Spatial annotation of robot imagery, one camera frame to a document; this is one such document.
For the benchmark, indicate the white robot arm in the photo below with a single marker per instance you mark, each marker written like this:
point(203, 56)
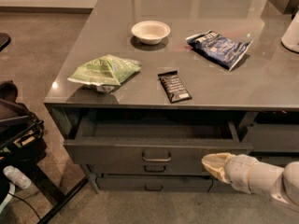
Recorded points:
point(280, 185)

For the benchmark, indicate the green chip bag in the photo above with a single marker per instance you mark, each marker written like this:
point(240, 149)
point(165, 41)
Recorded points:
point(107, 70)

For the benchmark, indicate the grey top drawer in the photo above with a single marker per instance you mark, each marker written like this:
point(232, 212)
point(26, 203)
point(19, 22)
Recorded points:
point(133, 143)

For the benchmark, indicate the blue chip bag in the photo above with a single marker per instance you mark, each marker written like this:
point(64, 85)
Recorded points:
point(219, 49)

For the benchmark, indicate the grey cabinet counter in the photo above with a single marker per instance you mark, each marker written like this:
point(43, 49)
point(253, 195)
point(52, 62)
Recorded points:
point(265, 79)

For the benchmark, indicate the black bag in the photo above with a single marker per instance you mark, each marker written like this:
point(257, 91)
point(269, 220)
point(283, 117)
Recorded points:
point(21, 131)

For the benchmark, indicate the white plastic bottle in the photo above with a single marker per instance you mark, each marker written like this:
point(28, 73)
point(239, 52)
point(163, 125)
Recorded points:
point(17, 177)

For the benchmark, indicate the black chair edge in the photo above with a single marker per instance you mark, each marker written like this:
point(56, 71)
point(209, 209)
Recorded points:
point(4, 40)

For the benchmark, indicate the black snack bar wrapper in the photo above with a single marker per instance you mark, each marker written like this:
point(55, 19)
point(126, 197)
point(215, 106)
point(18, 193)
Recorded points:
point(173, 86)

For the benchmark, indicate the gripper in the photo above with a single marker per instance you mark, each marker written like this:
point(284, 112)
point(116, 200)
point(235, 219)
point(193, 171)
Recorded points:
point(235, 169)

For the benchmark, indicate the grey middle drawer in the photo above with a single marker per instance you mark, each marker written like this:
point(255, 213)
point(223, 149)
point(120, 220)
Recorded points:
point(149, 169)

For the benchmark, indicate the white paper bowl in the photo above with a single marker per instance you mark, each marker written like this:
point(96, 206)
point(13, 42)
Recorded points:
point(150, 32)

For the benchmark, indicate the grey bottom drawer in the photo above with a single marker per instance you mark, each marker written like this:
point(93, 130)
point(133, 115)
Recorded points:
point(162, 183)

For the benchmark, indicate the grey right drawer stack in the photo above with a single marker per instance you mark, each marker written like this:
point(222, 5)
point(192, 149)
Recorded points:
point(274, 135)

